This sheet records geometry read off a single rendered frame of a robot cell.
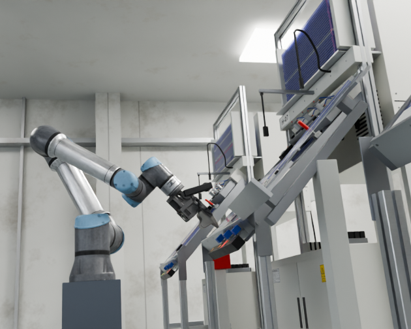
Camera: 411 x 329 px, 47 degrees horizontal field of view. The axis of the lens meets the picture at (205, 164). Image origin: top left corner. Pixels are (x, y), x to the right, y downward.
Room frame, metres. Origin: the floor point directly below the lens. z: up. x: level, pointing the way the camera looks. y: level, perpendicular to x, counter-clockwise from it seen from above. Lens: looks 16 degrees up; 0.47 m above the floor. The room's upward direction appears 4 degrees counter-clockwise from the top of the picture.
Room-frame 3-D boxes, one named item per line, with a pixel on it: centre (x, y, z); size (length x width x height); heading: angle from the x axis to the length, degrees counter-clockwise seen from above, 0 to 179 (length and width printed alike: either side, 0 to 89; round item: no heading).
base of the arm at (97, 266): (1.63, 0.40, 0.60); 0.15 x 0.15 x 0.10
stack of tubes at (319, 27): (2.01, -0.56, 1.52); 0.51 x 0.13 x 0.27; 14
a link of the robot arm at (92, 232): (1.63, 0.40, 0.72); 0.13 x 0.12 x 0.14; 173
